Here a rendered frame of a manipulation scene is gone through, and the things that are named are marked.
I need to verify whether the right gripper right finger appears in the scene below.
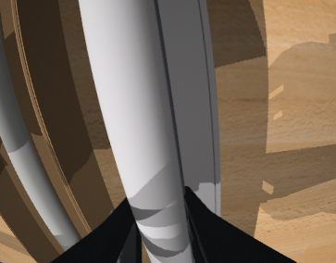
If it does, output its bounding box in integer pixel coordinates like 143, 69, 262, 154
184, 186, 297, 263

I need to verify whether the white fluorescent tube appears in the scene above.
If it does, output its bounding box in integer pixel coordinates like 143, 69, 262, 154
0, 29, 81, 251

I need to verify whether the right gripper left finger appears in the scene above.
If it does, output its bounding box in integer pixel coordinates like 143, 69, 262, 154
50, 196, 142, 263

